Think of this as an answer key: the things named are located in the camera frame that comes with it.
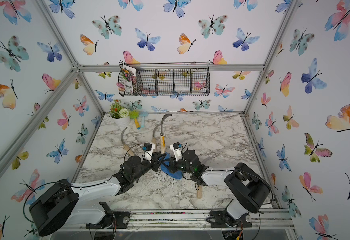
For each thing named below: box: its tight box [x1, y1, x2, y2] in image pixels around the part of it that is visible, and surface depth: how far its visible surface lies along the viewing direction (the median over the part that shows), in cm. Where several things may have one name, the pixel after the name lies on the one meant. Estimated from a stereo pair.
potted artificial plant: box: [109, 99, 130, 128], surface depth 105 cm
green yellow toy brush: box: [129, 110, 141, 130], surface depth 116 cm
